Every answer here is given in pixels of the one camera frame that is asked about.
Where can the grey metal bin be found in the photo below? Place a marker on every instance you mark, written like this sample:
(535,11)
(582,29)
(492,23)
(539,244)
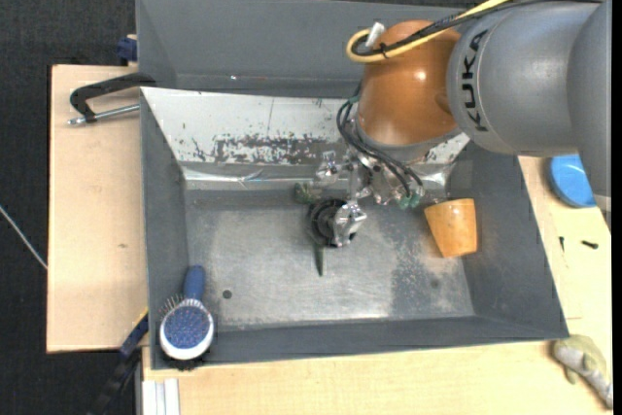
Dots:
(272,267)

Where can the orange cup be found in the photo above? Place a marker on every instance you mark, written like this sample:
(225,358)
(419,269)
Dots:
(452,226)

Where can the black round object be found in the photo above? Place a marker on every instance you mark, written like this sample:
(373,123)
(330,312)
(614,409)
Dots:
(321,221)

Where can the pale cardboard board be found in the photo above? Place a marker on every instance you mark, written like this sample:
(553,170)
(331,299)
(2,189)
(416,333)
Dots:
(92,233)

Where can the blue and white hairbrush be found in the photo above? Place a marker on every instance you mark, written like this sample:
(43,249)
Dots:
(187,328)

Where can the small black screw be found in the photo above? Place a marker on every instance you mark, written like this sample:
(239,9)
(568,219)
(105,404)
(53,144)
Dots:
(591,244)
(562,243)

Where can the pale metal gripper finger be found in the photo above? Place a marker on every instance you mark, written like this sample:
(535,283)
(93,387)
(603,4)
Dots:
(331,169)
(351,215)

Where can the blue plate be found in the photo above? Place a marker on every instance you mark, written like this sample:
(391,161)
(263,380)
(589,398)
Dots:
(571,182)

